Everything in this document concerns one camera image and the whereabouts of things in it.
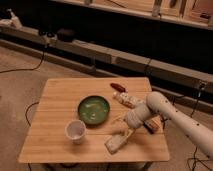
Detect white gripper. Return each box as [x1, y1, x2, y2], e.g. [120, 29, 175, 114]
[111, 103, 154, 141]

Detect white sponge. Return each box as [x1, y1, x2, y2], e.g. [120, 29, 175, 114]
[105, 134, 129, 154]

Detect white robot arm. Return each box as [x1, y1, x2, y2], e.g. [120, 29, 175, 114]
[113, 91, 213, 160]

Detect orange black box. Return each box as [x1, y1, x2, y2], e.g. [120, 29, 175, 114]
[143, 117, 161, 134]

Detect green plate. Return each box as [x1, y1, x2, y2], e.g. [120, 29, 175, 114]
[77, 96, 110, 125]

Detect dark red object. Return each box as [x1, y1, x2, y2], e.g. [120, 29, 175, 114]
[110, 83, 126, 92]

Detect wooden table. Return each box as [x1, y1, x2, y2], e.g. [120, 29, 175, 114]
[19, 77, 169, 163]

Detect dark round object on ledge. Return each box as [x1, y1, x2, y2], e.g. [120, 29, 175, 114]
[57, 28, 75, 42]

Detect white spray bottle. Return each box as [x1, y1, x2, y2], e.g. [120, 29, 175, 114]
[8, 9, 22, 29]

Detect black floor cable right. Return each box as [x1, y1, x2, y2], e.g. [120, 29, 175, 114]
[186, 86, 213, 171]

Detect black floor cable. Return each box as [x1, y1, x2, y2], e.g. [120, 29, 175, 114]
[186, 86, 213, 171]
[0, 46, 46, 127]

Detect black floor cable left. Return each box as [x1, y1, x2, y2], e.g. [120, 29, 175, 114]
[0, 46, 46, 127]

